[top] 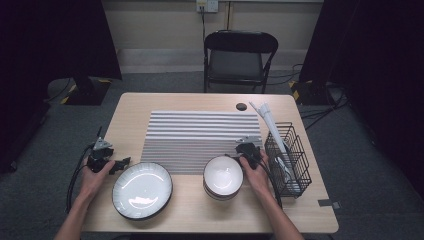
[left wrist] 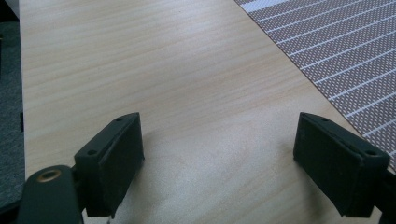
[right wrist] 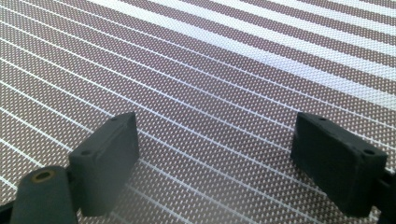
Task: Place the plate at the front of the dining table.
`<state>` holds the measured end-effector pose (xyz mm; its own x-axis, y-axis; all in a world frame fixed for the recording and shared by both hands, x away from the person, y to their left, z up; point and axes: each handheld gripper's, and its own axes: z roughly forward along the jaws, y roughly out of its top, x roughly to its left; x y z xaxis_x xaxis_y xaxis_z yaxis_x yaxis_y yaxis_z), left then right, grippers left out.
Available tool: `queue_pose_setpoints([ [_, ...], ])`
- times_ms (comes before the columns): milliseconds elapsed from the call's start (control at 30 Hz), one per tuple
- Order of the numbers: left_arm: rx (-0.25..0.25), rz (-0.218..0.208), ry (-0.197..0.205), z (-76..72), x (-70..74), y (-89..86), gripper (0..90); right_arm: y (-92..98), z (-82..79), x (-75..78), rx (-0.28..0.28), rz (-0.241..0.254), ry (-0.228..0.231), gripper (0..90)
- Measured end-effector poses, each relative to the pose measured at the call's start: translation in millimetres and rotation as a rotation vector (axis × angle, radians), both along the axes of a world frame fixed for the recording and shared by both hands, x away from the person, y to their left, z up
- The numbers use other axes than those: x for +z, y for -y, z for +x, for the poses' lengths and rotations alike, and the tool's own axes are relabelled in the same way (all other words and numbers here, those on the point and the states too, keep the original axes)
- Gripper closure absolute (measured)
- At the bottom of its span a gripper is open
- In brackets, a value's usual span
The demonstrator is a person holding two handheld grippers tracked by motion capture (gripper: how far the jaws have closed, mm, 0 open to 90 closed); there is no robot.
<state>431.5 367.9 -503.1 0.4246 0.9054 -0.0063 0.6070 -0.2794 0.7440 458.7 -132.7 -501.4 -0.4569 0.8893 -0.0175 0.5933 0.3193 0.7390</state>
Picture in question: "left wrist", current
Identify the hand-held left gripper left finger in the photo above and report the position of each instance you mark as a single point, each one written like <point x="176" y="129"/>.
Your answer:
<point x="109" y="161"/>

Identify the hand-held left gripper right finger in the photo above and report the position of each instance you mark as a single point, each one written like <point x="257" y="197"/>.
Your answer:
<point x="336" y="168"/>

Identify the striped brown white placemat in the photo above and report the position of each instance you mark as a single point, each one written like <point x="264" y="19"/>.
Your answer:
<point x="348" y="46"/>

